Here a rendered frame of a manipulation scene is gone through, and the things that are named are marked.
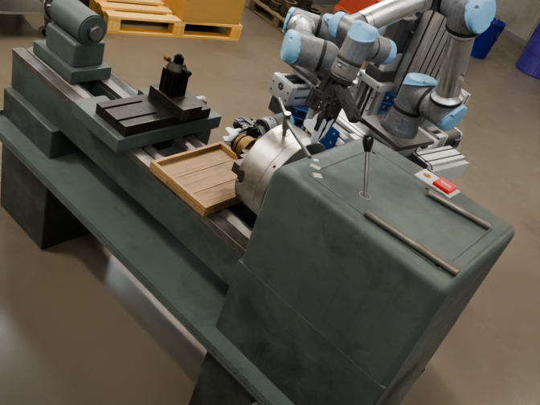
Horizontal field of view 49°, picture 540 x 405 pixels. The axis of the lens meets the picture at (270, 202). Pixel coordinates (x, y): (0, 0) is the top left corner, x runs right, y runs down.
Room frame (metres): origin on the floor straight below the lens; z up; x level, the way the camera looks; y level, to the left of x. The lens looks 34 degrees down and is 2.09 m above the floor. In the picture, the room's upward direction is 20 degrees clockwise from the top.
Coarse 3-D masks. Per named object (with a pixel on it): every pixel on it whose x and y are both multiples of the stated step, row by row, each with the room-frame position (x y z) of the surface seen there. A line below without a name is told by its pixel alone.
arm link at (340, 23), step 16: (384, 0) 1.89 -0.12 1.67; (400, 0) 1.90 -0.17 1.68; (416, 0) 1.93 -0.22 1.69; (432, 0) 1.97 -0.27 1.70; (336, 16) 1.77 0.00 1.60; (352, 16) 1.78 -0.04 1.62; (368, 16) 1.79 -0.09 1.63; (384, 16) 1.83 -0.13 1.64; (400, 16) 1.88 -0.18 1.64; (336, 32) 1.75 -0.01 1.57
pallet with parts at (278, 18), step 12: (252, 0) 6.69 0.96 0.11; (264, 0) 6.68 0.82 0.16; (276, 0) 6.69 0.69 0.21; (288, 0) 6.57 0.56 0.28; (300, 0) 6.63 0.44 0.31; (312, 0) 6.63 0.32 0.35; (276, 12) 6.53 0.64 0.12; (312, 12) 6.76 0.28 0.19; (336, 12) 6.56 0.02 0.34; (276, 24) 6.39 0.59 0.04
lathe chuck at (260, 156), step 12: (276, 132) 1.67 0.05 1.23; (288, 132) 1.69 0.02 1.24; (300, 132) 1.72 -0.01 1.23; (264, 144) 1.62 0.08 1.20; (276, 144) 1.62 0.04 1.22; (288, 144) 1.63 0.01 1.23; (252, 156) 1.60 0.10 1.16; (264, 156) 1.59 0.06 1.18; (276, 156) 1.59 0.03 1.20; (240, 168) 1.59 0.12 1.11; (252, 168) 1.57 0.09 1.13; (264, 168) 1.56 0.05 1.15; (252, 180) 1.56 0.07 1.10; (240, 192) 1.58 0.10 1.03; (252, 192) 1.55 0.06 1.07; (252, 204) 1.55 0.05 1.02
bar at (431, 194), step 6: (432, 192) 1.56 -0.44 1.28; (438, 198) 1.54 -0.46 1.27; (444, 198) 1.54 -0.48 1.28; (444, 204) 1.54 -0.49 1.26; (450, 204) 1.53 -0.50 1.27; (456, 204) 1.53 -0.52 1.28; (456, 210) 1.52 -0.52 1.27; (462, 210) 1.52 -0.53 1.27; (468, 216) 1.51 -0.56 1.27; (474, 216) 1.51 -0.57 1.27; (474, 222) 1.51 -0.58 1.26; (480, 222) 1.50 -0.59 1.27; (486, 222) 1.50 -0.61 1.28; (486, 228) 1.49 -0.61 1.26
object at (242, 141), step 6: (234, 138) 1.77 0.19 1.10; (240, 138) 1.77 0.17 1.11; (246, 138) 1.77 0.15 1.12; (252, 138) 1.78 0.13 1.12; (234, 144) 1.76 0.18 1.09; (240, 144) 1.75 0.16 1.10; (246, 144) 1.74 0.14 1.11; (252, 144) 1.76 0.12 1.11; (234, 150) 1.76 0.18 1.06; (240, 150) 1.74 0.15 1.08
